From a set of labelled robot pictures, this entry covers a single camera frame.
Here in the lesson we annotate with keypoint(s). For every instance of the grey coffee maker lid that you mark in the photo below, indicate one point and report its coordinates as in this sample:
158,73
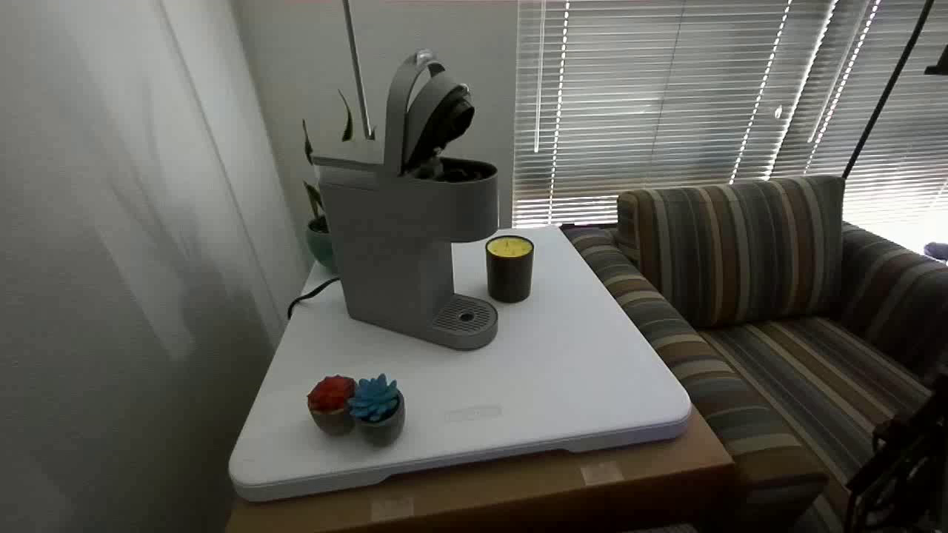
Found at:
420,104

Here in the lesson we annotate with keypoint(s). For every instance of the grey coffee maker body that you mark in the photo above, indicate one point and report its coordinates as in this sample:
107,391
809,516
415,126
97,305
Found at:
396,248

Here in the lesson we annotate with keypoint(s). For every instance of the yellow candle in dark jar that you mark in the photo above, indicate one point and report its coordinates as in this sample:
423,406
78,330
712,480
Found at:
512,268

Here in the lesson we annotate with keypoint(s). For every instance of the white table board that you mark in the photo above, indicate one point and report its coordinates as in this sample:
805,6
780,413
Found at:
552,373

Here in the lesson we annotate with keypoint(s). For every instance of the snake plant in teal pot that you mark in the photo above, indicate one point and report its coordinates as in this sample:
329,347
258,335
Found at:
317,239

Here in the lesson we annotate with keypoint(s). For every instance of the thin grey lamp pole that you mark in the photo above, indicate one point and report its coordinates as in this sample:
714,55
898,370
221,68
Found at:
356,68

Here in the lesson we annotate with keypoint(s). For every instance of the brown wooden table base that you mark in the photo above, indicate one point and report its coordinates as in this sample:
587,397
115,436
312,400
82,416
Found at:
552,489

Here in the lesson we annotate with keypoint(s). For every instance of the white window blinds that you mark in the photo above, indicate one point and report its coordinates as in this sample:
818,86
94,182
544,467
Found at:
670,89

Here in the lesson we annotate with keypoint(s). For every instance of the striped sofa back cushion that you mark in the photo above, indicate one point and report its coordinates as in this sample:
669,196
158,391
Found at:
743,248

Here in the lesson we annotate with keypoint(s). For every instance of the striped sofa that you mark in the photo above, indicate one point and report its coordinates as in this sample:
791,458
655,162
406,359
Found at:
818,373

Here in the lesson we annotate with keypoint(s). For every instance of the thin black slanted pole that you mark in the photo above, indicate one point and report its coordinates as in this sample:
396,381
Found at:
885,94

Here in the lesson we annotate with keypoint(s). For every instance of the black tripod stand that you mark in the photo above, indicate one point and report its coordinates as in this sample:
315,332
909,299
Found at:
904,464

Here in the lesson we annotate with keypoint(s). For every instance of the small black mounted device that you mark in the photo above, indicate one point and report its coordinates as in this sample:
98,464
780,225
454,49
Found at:
937,60

